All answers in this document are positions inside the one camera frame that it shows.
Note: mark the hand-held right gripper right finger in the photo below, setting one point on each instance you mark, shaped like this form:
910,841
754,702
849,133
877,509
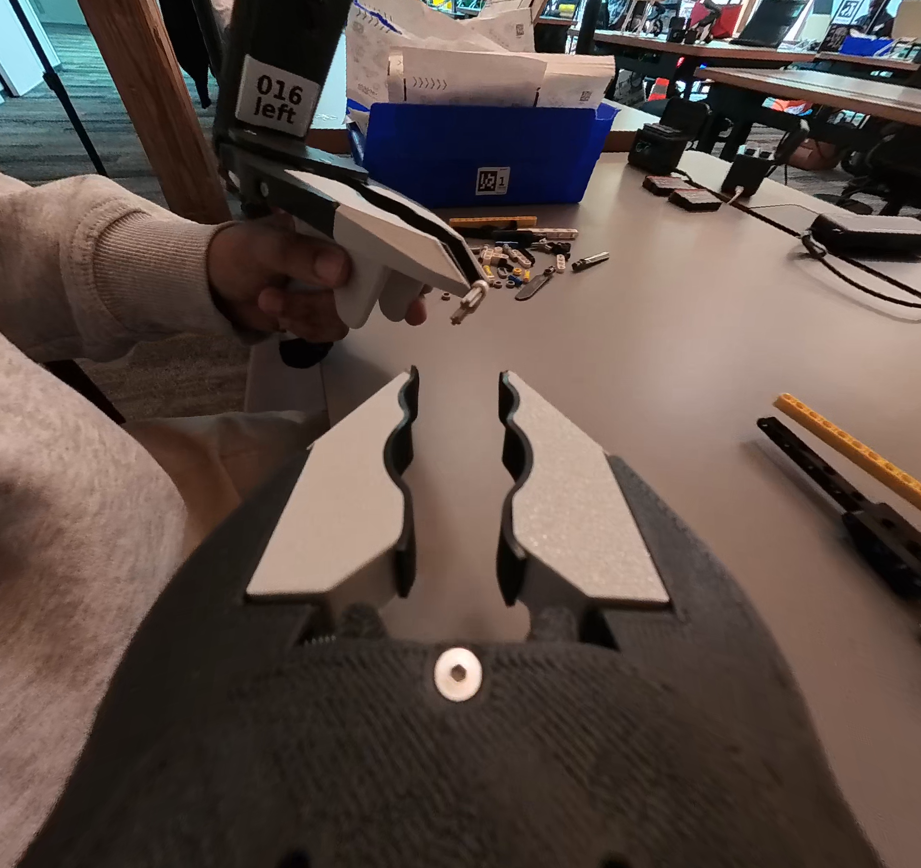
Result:
583,515

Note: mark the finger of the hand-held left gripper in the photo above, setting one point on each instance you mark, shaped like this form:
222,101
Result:
403,242
424,215

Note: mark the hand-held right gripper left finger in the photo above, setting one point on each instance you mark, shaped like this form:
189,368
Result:
338,508

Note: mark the small beige pin piece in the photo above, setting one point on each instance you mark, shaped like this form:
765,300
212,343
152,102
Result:
469,301

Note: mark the person's left forearm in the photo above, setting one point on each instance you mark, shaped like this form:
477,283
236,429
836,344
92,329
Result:
93,271

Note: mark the pile of loose lego pieces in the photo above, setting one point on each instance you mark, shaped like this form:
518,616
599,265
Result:
514,256

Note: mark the partly built lego model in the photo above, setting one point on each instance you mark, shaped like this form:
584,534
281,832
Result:
874,515

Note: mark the person's left hand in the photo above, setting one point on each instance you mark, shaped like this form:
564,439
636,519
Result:
280,285

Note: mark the blue plastic bin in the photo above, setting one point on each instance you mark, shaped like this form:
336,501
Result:
432,156

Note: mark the dark jacket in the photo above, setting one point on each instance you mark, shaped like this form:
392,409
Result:
187,26

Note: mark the person's leg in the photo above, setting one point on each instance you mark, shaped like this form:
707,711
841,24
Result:
216,451

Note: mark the white papers in bin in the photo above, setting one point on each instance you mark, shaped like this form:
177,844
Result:
460,77

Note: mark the black tripod leg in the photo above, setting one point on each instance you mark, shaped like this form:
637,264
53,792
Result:
57,91

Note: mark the black charger box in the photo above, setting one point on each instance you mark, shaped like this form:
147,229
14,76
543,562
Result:
658,147

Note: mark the black charging dock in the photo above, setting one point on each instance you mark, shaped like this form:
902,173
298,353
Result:
747,174

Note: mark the wooden office desk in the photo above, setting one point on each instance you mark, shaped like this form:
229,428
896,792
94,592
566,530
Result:
827,91
705,48

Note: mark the red bag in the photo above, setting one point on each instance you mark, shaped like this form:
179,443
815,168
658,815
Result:
719,19

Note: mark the black power adapter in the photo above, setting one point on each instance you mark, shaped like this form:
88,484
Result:
863,233

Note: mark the black laptop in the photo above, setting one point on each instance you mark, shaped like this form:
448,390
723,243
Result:
773,23

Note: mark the wooden post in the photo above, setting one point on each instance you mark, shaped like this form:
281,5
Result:
137,77

